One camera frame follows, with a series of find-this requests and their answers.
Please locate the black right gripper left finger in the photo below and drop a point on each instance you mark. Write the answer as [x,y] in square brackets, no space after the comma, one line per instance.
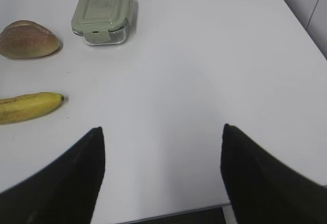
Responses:
[65,191]

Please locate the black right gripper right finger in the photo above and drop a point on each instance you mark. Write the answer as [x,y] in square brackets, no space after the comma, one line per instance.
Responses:
[262,189]

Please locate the yellow banana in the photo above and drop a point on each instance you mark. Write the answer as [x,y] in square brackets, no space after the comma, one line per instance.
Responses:
[29,106]

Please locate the brown bread roll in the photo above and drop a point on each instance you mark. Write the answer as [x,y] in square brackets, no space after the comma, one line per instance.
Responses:
[24,39]

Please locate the green lid glass food container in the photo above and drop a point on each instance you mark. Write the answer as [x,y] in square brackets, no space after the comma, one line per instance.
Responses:
[102,22]

